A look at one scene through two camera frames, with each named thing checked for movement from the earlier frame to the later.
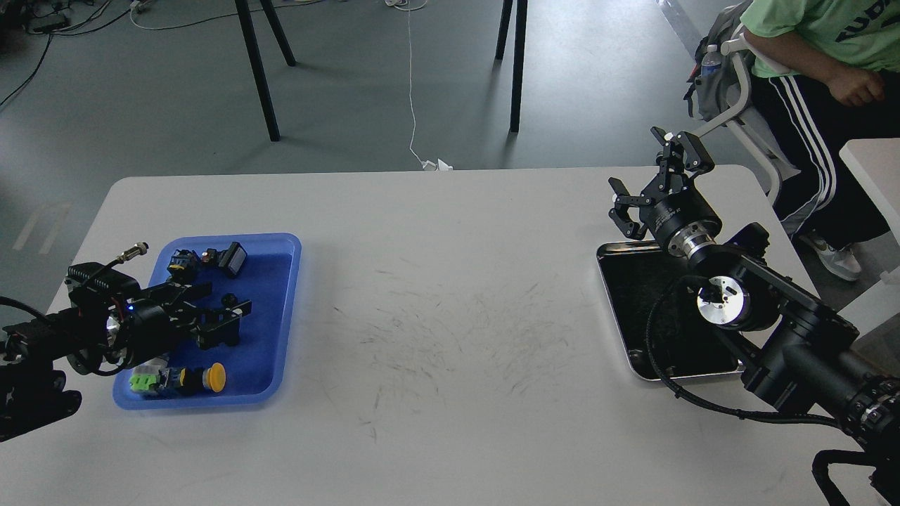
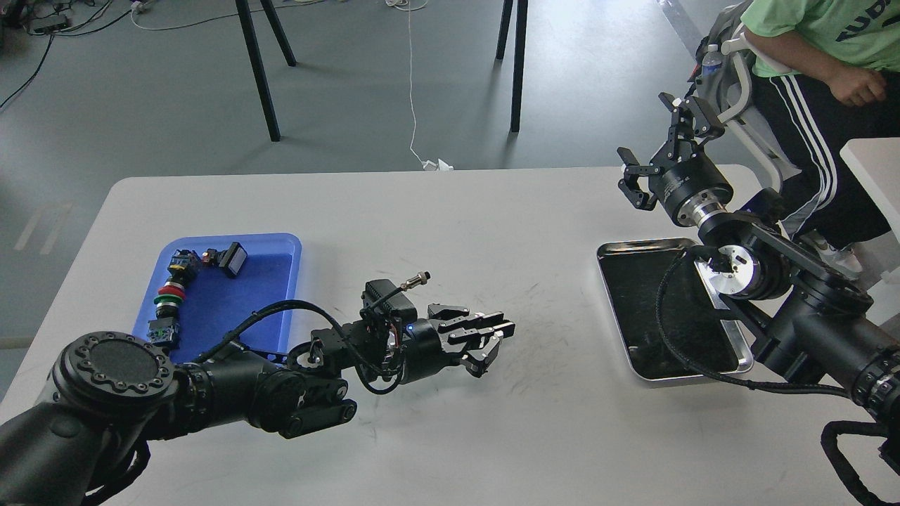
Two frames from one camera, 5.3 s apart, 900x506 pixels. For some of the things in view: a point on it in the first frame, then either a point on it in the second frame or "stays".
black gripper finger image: x=219 y=326 to x=478 y=360
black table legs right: x=519 y=53 stays
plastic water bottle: x=711 y=63 stays
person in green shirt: x=823 y=72 stays
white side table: x=875 y=164 stays
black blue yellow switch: x=184 y=266 stays
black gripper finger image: x=177 y=293 to x=463 y=329
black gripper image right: x=672 y=209 to x=682 y=176
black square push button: x=233 y=258 stays
